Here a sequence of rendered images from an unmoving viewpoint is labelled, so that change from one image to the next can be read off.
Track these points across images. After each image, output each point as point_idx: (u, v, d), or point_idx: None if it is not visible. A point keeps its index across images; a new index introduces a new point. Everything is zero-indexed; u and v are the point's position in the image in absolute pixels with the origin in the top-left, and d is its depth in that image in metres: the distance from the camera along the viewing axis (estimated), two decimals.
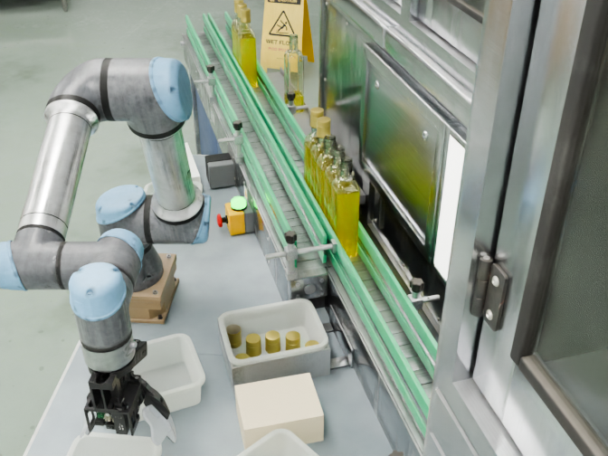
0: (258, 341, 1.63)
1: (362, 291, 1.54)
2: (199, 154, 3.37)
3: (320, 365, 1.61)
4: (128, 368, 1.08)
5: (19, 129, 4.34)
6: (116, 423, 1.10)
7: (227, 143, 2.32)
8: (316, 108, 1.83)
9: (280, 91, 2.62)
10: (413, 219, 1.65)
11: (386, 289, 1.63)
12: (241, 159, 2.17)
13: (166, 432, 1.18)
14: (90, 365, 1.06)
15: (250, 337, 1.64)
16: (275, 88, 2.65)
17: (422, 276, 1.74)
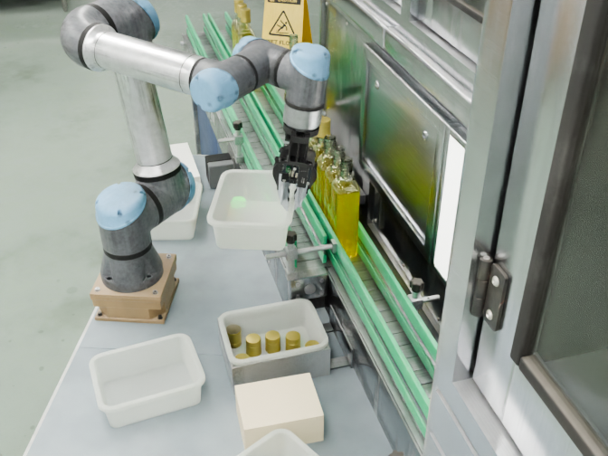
0: (258, 341, 1.63)
1: (362, 291, 1.54)
2: (199, 154, 3.37)
3: (320, 365, 1.61)
4: (317, 131, 1.41)
5: (19, 129, 4.34)
6: (299, 176, 1.43)
7: (227, 143, 2.32)
8: None
9: (280, 91, 2.62)
10: (413, 219, 1.65)
11: (386, 289, 1.63)
12: (241, 159, 2.17)
13: None
14: (292, 123, 1.38)
15: (250, 337, 1.64)
16: (275, 88, 2.65)
17: (422, 276, 1.74)
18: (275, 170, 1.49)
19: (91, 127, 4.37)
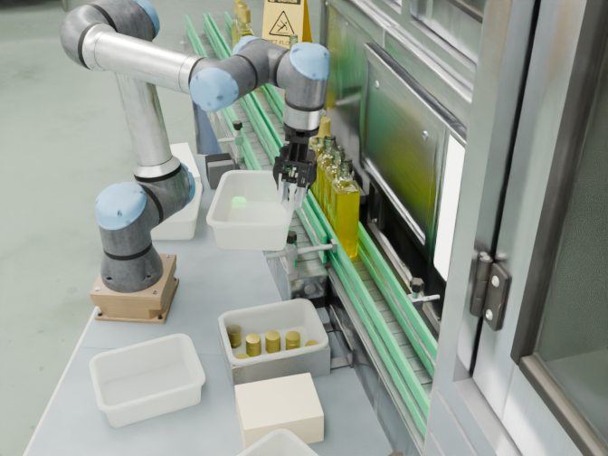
0: (258, 341, 1.63)
1: (362, 291, 1.54)
2: (199, 154, 3.37)
3: (320, 365, 1.61)
4: (317, 131, 1.41)
5: (19, 129, 4.34)
6: (299, 176, 1.43)
7: (227, 143, 2.32)
8: None
9: (280, 91, 2.62)
10: (413, 219, 1.65)
11: (386, 289, 1.63)
12: (241, 159, 2.17)
13: None
14: (291, 123, 1.38)
15: (250, 337, 1.64)
16: (275, 88, 2.65)
17: (422, 276, 1.74)
18: (275, 170, 1.49)
19: (91, 127, 4.37)
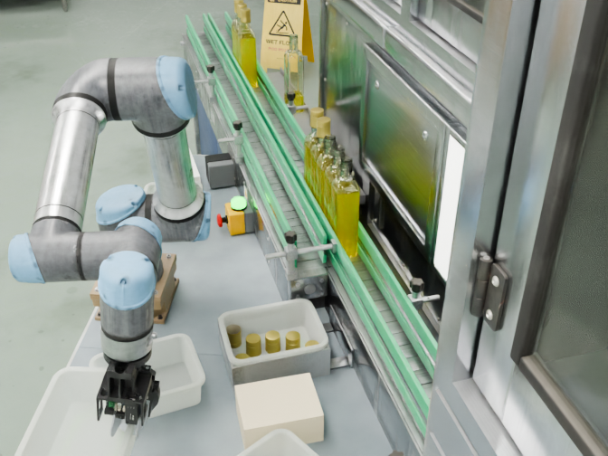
0: (258, 341, 1.63)
1: (362, 291, 1.54)
2: (199, 154, 3.37)
3: (320, 365, 1.61)
4: (146, 358, 1.07)
5: (19, 129, 4.34)
6: (127, 413, 1.10)
7: (227, 143, 2.32)
8: (316, 108, 1.83)
9: (280, 91, 2.62)
10: (413, 219, 1.65)
11: (386, 289, 1.63)
12: (241, 159, 2.17)
13: (141, 427, 1.18)
14: (109, 353, 1.05)
15: (250, 337, 1.64)
16: (275, 88, 2.65)
17: (422, 276, 1.74)
18: None
19: None
